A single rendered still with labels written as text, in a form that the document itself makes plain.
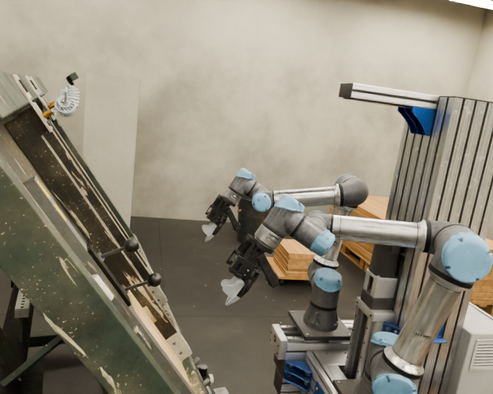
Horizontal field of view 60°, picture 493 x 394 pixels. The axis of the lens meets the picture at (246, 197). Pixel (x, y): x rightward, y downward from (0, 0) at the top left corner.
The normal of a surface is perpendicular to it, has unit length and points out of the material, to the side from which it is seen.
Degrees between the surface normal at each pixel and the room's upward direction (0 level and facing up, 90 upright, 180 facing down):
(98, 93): 90
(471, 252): 83
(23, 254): 90
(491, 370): 90
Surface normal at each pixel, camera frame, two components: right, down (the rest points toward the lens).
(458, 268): -0.17, 0.06
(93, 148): 0.22, 0.23
